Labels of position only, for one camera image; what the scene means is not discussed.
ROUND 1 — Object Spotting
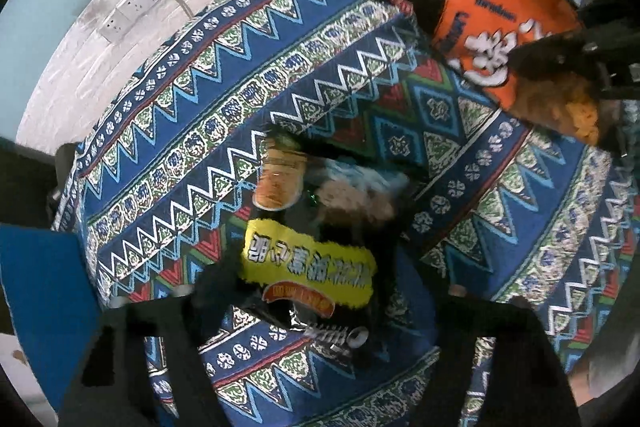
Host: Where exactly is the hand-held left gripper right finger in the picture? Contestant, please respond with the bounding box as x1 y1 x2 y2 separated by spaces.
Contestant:
390 229 583 427

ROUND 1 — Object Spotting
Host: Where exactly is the blue board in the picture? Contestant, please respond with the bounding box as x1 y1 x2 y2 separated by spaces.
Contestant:
0 224 103 413

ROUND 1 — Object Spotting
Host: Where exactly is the orange snack bag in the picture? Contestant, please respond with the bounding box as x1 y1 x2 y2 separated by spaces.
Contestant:
365 0 601 148

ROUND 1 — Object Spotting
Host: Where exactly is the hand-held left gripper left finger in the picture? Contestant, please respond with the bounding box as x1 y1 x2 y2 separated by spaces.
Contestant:
57 257 241 427

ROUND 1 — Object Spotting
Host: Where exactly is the black and yellow snack bag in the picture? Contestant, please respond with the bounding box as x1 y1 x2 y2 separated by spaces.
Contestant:
235 132 406 358

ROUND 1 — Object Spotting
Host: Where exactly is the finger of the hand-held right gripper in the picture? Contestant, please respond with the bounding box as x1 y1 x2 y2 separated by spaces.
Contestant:
507 31 612 78

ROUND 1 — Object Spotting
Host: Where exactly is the blue patterned tablecloth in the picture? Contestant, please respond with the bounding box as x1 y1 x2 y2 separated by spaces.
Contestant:
52 0 640 427

